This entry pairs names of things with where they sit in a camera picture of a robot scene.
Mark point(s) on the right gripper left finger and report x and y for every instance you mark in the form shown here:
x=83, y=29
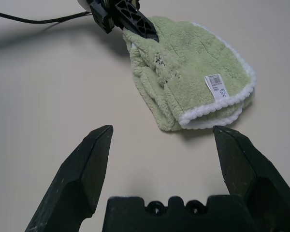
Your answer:
x=75, y=183

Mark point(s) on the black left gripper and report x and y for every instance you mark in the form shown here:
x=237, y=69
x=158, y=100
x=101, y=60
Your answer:
x=104, y=17

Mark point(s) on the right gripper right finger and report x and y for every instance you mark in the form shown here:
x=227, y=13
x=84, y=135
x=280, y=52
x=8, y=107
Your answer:
x=251, y=174

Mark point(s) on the green swan towel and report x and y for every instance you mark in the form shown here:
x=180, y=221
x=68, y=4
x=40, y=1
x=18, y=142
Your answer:
x=191, y=67

